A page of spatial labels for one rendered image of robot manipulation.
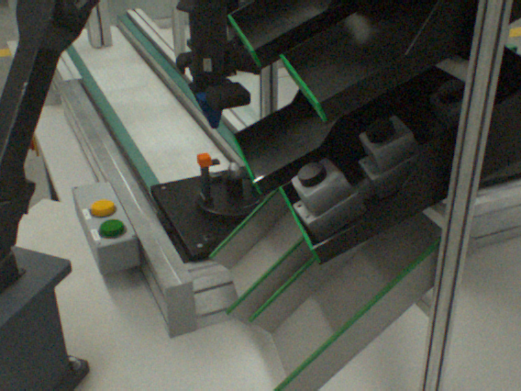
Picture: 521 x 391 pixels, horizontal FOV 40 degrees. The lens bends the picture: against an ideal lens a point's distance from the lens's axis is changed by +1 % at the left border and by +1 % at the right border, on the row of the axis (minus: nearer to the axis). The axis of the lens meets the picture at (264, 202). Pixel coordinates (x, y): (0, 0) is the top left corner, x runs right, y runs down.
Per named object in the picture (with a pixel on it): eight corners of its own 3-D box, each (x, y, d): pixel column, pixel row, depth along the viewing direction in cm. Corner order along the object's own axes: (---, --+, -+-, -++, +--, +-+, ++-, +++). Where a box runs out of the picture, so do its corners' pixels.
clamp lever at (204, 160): (202, 198, 120) (200, 159, 116) (198, 193, 122) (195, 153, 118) (222, 194, 121) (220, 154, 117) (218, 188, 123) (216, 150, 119)
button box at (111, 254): (100, 276, 118) (95, 246, 115) (75, 214, 135) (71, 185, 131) (141, 265, 121) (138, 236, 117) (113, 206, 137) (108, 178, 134)
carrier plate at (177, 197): (193, 265, 112) (192, 254, 111) (150, 195, 131) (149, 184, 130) (326, 230, 120) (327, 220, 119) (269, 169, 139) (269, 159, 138)
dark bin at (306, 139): (261, 197, 85) (234, 150, 80) (238, 149, 95) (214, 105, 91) (471, 83, 83) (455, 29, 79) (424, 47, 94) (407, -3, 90)
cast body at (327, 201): (317, 243, 75) (292, 195, 71) (302, 224, 79) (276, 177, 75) (383, 201, 75) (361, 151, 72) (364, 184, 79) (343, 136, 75)
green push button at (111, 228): (104, 243, 117) (102, 233, 116) (98, 231, 120) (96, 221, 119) (127, 238, 119) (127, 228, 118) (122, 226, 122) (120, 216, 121)
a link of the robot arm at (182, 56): (210, 60, 99) (250, 52, 101) (171, 19, 114) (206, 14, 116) (213, 113, 104) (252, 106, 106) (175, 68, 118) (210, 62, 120)
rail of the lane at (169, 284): (170, 339, 111) (164, 284, 105) (64, 118, 180) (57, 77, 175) (203, 329, 113) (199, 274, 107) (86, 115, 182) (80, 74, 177)
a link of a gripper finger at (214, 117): (201, 100, 109) (238, 94, 111) (193, 91, 111) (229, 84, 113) (204, 140, 112) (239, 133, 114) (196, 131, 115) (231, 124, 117)
